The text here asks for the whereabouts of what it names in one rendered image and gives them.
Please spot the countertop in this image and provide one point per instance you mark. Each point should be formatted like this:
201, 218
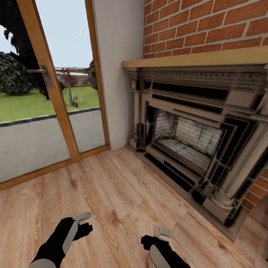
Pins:
240, 56

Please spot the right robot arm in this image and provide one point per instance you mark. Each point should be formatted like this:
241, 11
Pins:
160, 250

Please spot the pillar candle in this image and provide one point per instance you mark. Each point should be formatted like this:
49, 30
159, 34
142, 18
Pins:
149, 262

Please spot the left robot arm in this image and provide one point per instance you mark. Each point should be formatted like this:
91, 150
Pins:
51, 254

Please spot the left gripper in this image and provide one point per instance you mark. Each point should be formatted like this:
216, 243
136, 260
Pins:
84, 230

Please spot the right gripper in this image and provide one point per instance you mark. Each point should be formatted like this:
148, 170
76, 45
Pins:
147, 241

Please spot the door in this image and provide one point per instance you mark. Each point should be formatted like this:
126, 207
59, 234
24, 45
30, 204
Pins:
52, 110

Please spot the wood fireplace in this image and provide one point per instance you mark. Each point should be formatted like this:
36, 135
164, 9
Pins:
204, 131

